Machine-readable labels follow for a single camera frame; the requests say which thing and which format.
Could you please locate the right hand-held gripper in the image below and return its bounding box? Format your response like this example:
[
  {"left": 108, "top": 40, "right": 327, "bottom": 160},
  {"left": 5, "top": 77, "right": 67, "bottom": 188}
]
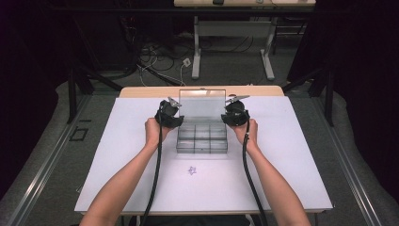
[{"left": 220, "top": 95, "right": 251, "bottom": 128}]

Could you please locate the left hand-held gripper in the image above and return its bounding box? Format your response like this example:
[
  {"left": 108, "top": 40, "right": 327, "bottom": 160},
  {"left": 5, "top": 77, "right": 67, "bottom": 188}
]
[{"left": 154, "top": 96, "right": 185, "bottom": 129}]

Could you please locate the clear plastic compartment box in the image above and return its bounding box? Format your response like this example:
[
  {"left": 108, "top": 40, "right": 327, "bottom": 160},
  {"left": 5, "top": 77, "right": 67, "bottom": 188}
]
[{"left": 175, "top": 89, "right": 229, "bottom": 155}]

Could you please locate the person's left hand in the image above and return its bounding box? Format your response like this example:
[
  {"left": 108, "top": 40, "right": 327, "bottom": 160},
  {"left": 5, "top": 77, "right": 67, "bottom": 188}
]
[{"left": 144, "top": 117, "right": 172, "bottom": 149}]

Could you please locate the person's right hand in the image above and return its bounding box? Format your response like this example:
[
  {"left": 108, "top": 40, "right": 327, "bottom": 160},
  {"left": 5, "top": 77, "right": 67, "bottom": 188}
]
[{"left": 233, "top": 118, "right": 260, "bottom": 153}]

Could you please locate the white table cover sheet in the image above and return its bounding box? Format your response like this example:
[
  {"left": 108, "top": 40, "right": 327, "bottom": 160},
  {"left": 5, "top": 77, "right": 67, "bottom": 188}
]
[{"left": 73, "top": 95, "right": 334, "bottom": 214}]

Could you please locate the white-legged background desk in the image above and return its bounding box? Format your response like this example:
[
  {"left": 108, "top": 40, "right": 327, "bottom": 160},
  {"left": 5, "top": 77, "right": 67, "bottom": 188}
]
[{"left": 173, "top": 0, "right": 317, "bottom": 81}]

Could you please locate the black metal stand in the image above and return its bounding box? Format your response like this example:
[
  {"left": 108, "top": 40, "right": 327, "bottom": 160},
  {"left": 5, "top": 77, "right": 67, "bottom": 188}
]
[
  {"left": 66, "top": 60, "right": 124, "bottom": 124},
  {"left": 281, "top": 66, "right": 335, "bottom": 127}
]

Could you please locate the person's dark clothing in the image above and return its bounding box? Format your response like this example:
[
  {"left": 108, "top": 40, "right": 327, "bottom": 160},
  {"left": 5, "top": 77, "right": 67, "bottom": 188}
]
[{"left": 127, "top": 214, "right": 262, "bottom": 226}]

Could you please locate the white floor cable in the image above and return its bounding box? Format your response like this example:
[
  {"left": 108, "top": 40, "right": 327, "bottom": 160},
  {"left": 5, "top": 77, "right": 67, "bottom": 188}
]
[{"left": 136, "top": 60, "right": 186, "bottom": 88}]

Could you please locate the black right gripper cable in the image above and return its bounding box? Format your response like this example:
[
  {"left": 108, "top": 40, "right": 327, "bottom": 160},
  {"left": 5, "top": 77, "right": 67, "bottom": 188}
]
[{"left": 242, "top": 121, "right": 269, "bottom": 226}]

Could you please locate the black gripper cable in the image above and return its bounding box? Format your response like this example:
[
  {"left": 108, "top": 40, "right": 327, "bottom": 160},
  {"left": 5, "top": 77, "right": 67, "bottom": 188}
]
[
  {"left": 242, "top": 121, "right": 269, "bottom": 226},
  {"left": 139, "top": 106, "right": 164, "bottom": 226}
]

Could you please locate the bundle of black floor cables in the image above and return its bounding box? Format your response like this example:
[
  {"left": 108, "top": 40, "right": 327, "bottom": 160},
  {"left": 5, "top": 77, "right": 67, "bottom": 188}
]
[{"left": 135, "top": 32, "right": 256, "bottom": 74}]

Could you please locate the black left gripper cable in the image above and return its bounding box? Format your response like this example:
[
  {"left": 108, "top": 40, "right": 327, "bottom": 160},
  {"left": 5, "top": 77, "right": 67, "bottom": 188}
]
[{"left": 139, "top": 106, "right": 164, "bottom": 226}]

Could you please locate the aluminium floor rail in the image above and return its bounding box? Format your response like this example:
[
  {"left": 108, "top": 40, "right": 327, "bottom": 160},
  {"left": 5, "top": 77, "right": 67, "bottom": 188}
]
[
  {"left": 309, "top": 93, "right": 384, "bottom": 226},
  {"left": 5, "top": 93, "right": 92, "bottom": 226}
]

